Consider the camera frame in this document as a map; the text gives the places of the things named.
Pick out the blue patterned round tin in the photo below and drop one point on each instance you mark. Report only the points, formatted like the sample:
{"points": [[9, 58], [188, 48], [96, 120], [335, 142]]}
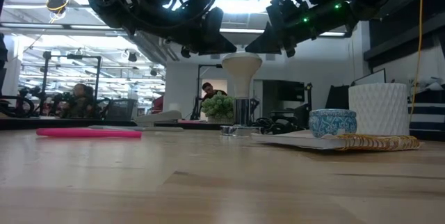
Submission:
{"points": [[332, 123]]}

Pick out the long pale blue pen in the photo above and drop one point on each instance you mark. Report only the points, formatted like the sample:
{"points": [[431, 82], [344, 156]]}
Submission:
{"points": [[114, 127]]}

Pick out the yellow black ceiling reel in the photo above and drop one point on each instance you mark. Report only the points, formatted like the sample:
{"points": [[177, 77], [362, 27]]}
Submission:
{"points": [[57, 4]]}

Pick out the white lightbulb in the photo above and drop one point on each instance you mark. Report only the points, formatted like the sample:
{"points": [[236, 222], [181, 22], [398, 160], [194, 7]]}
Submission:
{"points": [[242, 67]]}

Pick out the black office chair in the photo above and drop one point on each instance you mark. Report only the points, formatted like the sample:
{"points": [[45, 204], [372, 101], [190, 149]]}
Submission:
{"points": [[337, 98]]}

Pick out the chrome lamp socket base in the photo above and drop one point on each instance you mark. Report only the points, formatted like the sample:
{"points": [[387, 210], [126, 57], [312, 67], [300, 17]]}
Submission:
{"points": [[241, 112]]}

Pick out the white textured pen cup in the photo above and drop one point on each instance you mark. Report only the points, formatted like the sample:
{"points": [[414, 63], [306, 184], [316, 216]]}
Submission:
{"points": [[379, 109]]}

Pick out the black monitor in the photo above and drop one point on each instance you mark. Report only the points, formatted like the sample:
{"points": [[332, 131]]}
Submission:
{"points": [[288, 92]]}

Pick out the white monitor screen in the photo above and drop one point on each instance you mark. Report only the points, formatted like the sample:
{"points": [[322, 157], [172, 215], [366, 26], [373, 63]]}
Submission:
{"points": [[372, 78]]}

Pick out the black aluminium table frame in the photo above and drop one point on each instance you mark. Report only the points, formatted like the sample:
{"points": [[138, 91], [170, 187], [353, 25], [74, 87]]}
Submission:
{"points": [[69, 123]]}

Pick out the black background stand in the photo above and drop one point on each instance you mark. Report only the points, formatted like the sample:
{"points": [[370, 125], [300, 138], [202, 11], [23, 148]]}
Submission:
{"points": [[199, 78]]}

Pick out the blue white striped box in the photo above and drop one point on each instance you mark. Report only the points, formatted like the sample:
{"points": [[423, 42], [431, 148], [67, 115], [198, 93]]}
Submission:
{"points": [[427, 118]]}

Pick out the black mesh chair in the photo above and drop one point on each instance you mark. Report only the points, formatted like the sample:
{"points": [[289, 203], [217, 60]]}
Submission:
{"points": [[121, 111]]}

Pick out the black background frame rig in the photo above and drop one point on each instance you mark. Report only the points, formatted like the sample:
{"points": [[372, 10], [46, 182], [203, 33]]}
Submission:
{"points": [[98, 78]]}

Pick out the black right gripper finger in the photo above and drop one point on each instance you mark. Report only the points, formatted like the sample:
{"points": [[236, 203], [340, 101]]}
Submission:
{"points": [[269, 43], [290, 47]]}

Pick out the short blue pen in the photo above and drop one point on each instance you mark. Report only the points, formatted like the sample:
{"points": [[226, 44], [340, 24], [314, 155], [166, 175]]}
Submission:
{"points": [[163, 129]]}

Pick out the grey stapler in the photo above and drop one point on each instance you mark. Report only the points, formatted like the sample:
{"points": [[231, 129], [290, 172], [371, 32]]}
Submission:
{"points": [[160, 117]]}

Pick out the pink highlighter pen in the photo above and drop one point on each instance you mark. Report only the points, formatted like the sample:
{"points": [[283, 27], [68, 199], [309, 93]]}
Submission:
{"points": [[87, 133]]}

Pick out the green succulent plant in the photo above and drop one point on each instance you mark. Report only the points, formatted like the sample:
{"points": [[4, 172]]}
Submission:
{"points": [[217, 107]]}

